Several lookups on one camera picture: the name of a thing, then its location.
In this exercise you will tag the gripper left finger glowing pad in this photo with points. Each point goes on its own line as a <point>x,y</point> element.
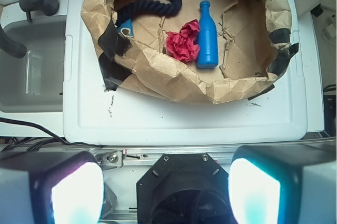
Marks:
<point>51,187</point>

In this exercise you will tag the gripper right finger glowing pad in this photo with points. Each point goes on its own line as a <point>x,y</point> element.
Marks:
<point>287,183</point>

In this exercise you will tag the crumpled red paper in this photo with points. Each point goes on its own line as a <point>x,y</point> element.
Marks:
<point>182,45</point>

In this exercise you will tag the white plastic tray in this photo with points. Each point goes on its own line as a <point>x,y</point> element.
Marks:
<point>95,115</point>

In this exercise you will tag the blue wooden bottle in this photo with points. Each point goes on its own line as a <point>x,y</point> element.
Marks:
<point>208,57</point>

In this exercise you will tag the brown paper bag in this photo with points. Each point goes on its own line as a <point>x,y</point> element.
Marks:
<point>253,39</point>

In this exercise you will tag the blue flat piece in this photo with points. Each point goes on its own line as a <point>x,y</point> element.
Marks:
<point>126,28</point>

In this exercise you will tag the aluminium frame rail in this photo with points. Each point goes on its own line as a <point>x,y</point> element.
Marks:
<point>111,157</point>

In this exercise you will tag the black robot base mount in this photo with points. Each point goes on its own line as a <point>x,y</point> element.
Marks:
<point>184,188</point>

